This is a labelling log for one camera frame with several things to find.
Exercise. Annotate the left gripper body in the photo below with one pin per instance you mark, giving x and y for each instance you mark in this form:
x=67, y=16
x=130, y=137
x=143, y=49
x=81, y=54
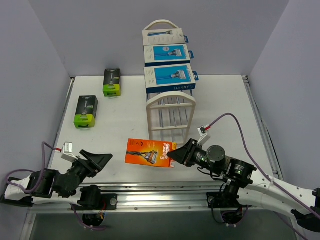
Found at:
x=86, y=163

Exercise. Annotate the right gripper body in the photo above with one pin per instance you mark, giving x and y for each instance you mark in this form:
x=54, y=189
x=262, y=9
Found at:
x=189, y=152

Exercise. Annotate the orange Gillette Fusion box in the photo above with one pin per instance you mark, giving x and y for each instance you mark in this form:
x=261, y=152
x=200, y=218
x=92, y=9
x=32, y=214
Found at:
x=152, y=153

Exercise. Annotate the green black razor box front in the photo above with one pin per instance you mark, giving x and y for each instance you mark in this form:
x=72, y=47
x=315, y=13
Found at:
x=86, y=112

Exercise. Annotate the green black razor box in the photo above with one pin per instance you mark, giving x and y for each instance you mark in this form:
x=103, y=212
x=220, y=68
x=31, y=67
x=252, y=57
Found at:
x=112, y=83
x=86, y=112

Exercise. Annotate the blue Harry's razor box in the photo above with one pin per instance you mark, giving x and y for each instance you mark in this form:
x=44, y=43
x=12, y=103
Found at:
x=168, y=78
x=168, y=54

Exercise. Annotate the orange razor box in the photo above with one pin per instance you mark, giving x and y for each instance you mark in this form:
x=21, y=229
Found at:
x=182, y=94

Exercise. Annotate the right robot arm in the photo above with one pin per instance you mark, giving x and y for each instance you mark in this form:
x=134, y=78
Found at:
x=247, y=185

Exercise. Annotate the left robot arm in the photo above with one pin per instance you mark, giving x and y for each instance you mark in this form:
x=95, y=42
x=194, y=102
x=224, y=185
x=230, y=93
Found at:
x=51, y=187

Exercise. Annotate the white and chrome shelf rack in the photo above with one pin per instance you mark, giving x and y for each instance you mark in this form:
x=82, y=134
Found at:
x=169, y=116

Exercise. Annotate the white Harry's razor box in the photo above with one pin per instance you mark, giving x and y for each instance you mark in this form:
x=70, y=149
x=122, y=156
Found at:
x=164, y=37

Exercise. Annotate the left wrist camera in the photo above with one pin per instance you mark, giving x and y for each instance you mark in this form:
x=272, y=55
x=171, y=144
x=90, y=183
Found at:
x=66, y=152

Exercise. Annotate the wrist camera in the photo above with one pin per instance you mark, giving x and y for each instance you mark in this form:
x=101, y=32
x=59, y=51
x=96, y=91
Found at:
x=66, y=152
x=204, y=134

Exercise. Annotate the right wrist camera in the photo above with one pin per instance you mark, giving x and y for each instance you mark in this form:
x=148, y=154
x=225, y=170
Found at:
x=204, y=134

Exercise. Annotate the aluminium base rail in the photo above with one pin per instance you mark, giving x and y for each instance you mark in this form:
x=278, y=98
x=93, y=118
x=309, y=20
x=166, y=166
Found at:
x=165, y=197

